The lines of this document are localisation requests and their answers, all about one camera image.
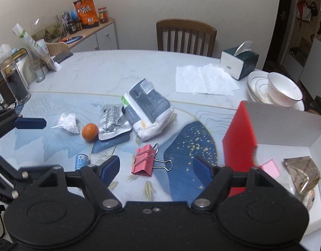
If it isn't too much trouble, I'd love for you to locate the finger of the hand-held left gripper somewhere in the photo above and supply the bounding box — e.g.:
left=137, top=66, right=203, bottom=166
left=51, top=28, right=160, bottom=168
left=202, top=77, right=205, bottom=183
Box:
left=0, top=149, right=29, bottom=189
left=0, top=108, right=47, bottom=149

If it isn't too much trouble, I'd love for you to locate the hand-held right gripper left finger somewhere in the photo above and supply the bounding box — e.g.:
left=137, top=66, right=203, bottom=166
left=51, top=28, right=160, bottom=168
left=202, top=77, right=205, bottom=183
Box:
left=32, top=155, right=122, bottom=211

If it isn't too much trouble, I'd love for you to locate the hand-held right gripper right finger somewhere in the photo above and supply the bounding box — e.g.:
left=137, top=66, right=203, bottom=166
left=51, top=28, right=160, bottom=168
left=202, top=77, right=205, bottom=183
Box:
left=191, top=156, right=281, bottom=211

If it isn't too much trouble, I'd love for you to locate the small blue bottle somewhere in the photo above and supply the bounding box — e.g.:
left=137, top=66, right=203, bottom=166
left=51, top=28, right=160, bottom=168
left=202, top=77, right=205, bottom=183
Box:
left=75, top=154, right=89, bottom=171

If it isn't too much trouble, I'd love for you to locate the pink binder clip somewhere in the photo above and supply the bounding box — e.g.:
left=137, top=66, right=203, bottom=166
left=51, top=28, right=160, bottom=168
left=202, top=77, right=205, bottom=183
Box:
left=131, top=143, right=174, bottom=175

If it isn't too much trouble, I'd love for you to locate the orange tangerine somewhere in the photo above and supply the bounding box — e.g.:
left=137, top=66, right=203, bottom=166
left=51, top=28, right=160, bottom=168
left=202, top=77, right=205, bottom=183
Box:
left=82, top=123, right=99, bottom=142

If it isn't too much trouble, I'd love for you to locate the silver foil pouch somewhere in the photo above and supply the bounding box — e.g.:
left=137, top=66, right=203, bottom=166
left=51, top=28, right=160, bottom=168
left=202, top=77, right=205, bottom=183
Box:
left=98, top=105, right=132, bottom=141

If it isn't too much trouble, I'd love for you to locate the red cardboard box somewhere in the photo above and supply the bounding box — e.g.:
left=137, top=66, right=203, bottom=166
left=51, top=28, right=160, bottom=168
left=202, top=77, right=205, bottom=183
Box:
left=222, top=100, right=321, bottom=216

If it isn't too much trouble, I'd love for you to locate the pink ribbed pad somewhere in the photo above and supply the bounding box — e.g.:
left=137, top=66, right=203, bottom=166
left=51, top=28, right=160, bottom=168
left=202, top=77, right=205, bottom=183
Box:
left=259, top=158, right=281, bottom=179

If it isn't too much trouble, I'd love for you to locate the grey white snack bag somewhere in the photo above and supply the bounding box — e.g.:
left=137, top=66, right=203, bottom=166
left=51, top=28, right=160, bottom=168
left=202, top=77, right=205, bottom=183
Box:
left=122, top=78, right=176, bottom=141

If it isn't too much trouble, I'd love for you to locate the gold foil packet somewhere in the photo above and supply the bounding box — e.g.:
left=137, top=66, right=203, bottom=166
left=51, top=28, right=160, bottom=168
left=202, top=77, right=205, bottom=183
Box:
left=284, top=156, right=321, bottom=195

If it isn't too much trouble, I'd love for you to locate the oval face-print snack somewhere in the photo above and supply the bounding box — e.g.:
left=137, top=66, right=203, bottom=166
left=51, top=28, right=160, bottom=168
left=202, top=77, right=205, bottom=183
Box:
left=302, top=188, right=316, bottom=210

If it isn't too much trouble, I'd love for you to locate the marble patterned desktop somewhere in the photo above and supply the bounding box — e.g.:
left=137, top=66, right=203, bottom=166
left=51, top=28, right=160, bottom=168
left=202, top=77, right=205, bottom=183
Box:
left=0, top=50, right=321, bottom=241

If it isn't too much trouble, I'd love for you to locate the crumpled clear plastic bag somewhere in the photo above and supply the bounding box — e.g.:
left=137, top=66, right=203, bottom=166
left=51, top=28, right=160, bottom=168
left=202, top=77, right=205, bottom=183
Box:
left=51, top=112, right=79, bottom=134

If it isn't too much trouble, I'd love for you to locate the brown mug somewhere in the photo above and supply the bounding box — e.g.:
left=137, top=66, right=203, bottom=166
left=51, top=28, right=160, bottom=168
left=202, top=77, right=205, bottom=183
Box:
left=0, top=78, right=16, bottom=106

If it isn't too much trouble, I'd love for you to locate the glass bottle with dark liquid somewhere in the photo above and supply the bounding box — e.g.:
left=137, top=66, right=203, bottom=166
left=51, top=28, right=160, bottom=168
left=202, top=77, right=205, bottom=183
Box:
left=0, top=58, right=31, bottom=105

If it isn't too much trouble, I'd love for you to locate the small glass cup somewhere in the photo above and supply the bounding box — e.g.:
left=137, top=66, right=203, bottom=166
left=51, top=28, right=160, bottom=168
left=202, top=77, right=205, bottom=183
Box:
left=30, top=60, right=47, bottom=83

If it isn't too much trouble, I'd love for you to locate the crumpled white plastic bag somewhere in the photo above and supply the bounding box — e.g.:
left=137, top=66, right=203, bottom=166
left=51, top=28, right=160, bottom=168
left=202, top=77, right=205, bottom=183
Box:
left=0, top=42, right=12, bottom=67

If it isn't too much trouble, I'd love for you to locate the long clear noodle packet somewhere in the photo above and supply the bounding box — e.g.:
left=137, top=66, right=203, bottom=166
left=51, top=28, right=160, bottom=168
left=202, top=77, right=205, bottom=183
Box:
left=12, top=23, right=63, bottom=72

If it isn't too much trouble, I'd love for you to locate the large white plate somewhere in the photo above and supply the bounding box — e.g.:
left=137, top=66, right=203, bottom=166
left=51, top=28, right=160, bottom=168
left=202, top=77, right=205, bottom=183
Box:
left=246, top=70, right=305, bottom=111

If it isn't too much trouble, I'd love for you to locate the white paper napkin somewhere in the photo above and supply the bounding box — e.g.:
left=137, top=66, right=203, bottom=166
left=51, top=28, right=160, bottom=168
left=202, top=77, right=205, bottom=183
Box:
left=175, top=63, right=242, bottom=96

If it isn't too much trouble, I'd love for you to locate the blue round mat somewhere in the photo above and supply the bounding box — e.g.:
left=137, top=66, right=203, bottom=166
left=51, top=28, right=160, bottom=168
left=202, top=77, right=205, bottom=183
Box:
left=60, top=35, right=84, bottom=44

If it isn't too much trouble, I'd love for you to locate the small white plate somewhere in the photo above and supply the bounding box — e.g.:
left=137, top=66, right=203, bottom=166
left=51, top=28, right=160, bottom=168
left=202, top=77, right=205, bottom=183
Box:
left=251, top=76, right=276, bottom=104

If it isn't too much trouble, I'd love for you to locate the clear plastic dome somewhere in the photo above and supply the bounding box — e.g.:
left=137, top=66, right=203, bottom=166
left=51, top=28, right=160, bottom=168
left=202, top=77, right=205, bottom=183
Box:
left=31, top=13, right=66, bottom=44

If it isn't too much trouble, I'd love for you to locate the green white tissue box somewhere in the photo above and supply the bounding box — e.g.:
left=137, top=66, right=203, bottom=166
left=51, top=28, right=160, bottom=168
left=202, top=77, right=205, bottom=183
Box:
left=219, top=40, right=259, bottom=80

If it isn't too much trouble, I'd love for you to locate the printed picture card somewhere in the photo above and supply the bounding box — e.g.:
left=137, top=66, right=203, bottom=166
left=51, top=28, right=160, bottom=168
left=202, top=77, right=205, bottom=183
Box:
left=57, top=11, right=72, bottom=32

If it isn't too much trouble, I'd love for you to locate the white gold-rimmed bowl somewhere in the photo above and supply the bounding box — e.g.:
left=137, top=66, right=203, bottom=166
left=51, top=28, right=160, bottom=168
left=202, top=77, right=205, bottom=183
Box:
left=267, top=72, right=304, bottom=108

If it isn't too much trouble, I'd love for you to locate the white side cabinet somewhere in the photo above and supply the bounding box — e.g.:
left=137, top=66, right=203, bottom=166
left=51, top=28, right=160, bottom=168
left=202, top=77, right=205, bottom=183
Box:
left=44, top=17, right=119, bottom=57

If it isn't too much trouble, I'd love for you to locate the orange snack bag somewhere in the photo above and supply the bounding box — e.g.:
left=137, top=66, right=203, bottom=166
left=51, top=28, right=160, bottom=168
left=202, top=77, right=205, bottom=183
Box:
left=73, top=0, right=100, bottom=30

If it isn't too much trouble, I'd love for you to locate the red sauce jar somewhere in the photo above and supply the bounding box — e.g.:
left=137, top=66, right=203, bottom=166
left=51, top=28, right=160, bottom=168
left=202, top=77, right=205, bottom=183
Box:
left=98, top=7, right=109, bottom=24

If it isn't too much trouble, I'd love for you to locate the wooden chair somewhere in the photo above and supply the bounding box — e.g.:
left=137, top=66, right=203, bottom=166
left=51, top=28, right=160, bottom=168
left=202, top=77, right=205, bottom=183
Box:
left=156, top=19, right=217, bottom=57

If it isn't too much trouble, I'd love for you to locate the hanging red black bag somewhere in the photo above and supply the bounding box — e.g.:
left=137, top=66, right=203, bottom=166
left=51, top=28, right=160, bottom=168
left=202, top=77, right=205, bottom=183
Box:
left=296, top=0, right=320, bottom=23

